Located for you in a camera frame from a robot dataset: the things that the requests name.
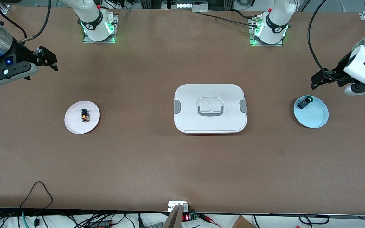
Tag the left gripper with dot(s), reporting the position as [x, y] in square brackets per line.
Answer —
[337, 72]

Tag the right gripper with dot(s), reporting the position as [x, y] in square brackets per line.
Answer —
[21, 53]

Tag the orange and black switch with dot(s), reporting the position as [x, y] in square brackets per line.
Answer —
[85, 117]

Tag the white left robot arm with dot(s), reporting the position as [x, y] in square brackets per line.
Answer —
[277, 19]

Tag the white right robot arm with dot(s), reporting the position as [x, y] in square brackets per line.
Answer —
[90, 15]

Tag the white lidded lunch box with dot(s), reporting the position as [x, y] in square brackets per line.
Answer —
[188, 120]

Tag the light blue round plate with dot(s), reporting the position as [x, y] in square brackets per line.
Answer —
[315, 117]

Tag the pink round plate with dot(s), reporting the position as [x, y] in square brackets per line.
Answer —
[74, 122]

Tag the brown cardboard piece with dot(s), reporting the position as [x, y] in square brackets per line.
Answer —
[242, 223]

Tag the red clip leads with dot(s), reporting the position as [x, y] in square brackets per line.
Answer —
[208, 218]

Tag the grey power strip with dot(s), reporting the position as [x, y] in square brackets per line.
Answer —
[154, 225]

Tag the red digit display module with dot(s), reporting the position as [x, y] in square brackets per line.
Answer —
[185, 218]

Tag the green and black switch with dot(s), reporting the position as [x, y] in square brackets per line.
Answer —
[303, 104]

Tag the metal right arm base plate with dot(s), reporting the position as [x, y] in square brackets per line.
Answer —
[100, 41]

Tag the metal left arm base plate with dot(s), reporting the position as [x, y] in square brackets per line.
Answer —
[266, 44]

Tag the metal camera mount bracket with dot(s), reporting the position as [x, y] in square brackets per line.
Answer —
[177, 205]

